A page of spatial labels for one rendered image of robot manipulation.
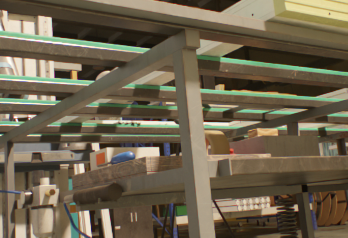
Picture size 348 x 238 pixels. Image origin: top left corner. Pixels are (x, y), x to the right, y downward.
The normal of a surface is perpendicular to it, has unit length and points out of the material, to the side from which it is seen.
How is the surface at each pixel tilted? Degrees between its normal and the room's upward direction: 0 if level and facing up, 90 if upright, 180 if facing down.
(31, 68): 90
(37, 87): 90
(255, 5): 90
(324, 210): 79
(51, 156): 90
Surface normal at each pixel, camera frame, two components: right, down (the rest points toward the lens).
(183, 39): -0.83, -0.04
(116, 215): 0.55, -0.21
